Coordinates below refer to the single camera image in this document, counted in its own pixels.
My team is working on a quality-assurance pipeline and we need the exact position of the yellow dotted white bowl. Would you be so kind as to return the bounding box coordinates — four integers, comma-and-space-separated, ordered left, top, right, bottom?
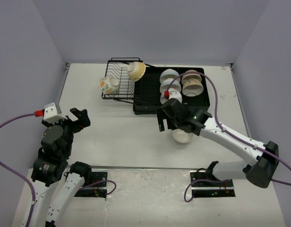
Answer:
127, 61, 146, 82

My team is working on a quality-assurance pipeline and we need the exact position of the aluminium table edge rail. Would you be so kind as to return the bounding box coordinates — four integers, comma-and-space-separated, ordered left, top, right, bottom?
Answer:
57, 62, 71, 103

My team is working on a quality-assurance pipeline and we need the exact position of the light blue bowl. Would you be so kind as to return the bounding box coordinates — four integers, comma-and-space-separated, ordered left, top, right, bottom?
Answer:
160, 78, 181, 94
160, 88, 182, 104
159, 69, 179, 83

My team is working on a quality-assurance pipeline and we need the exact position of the light blue bowl back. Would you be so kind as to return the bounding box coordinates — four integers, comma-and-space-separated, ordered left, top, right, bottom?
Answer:
159, 69, 179, 83

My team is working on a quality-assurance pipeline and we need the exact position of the black drain tray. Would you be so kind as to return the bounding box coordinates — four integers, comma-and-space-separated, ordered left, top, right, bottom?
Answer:
133, 67, 210, 115

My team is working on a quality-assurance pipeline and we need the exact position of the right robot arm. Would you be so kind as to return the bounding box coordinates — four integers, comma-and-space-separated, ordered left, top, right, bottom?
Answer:
156, 98, 279, 188

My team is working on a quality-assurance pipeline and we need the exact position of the beige bowl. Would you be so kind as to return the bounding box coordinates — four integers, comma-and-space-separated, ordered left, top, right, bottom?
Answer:
182, 80, 204, 97
181, 70, 202, 84
171, 129, 194, 144

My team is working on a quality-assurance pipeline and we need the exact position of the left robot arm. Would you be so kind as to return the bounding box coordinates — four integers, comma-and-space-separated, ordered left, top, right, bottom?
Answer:
22, 104, 93, 227

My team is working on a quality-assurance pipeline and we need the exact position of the beige bowl back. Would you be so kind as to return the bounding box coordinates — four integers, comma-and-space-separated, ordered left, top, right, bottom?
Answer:
181, 70, 202, 84

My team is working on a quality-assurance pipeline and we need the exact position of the beige bowl front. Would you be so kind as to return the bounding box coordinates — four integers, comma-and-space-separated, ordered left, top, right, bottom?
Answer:
171, 129, 194, 144

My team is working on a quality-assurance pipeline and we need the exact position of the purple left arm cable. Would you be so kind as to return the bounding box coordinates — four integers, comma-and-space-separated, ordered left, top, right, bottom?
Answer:
0, 110, 46, 227

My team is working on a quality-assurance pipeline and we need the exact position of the light blue bowl front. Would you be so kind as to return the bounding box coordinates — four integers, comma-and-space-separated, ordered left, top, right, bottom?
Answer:
160, 88, 182, 104

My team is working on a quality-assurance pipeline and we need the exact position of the floral orange green bowl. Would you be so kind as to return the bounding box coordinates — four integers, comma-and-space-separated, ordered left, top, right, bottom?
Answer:
99, 76, 120, 95

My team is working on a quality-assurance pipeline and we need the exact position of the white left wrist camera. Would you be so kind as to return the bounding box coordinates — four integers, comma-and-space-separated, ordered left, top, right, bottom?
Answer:
43, 103, 67, 123

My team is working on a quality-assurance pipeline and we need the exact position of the black wire dish rack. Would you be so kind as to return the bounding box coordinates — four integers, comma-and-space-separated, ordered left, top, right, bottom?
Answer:
102, 57, 158, 105

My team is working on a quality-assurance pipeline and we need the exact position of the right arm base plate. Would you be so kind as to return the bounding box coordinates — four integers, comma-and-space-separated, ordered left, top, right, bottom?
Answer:
191, 180, 236, 198

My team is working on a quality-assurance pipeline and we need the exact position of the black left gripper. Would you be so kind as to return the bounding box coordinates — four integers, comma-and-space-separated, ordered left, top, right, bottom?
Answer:
43, 107, 90, 157

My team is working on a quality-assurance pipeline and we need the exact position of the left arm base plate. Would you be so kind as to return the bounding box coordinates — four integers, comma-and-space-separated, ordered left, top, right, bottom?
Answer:
73, 171, 108, 198

